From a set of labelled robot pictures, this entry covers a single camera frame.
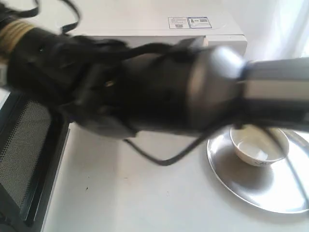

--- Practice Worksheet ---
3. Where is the cream ceramic bowl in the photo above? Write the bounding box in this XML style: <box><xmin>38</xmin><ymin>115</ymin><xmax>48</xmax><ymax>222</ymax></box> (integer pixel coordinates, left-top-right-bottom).
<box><xmin>229</xmin><ymin>125</ymin><xmax>289</xmax><ymax>167</ymax></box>

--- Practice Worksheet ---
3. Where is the white microwave door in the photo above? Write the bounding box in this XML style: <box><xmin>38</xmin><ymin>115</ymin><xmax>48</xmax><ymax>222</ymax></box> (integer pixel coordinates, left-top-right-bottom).
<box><xmin>0</xmin><ymin>93</ymin><xmax>69</xmax><ymax>232</ymax></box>

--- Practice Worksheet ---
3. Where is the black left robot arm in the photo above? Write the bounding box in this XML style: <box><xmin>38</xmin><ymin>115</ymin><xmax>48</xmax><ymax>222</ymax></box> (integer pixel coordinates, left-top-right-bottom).
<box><xmin>0</xmin><ymin>4</ymin><xmax>309</xmax><ymax>138</ymax></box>

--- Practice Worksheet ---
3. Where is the white microwave oven body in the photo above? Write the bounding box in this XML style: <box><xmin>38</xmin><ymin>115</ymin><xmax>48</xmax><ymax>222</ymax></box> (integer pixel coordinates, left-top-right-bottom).
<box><xmin>76</xmin><ymin>5</ymin><xmax>248</xmax><ymax>55</ymax></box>

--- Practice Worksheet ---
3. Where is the blue white label sticker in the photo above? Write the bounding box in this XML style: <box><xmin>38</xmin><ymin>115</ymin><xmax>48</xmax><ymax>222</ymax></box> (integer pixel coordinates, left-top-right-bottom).
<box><xmin>168</xmin><ymin>16</ymin><xmax>212</xmax><ymax>29</ymax></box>

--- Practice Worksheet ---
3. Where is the round steel tray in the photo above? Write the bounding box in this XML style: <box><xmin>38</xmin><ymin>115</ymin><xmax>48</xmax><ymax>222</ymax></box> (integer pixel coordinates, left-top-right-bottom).
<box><xmin>205</xmin><ymin>129</ymin><xmax>309</xmax><ymax>214</ymax></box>

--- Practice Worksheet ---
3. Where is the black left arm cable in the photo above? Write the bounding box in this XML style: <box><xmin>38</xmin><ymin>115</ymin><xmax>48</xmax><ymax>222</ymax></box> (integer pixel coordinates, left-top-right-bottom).
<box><xmin>123</xmin><ymin>125</ymin><xmax>232</xmax><ymax>167</ymax></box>

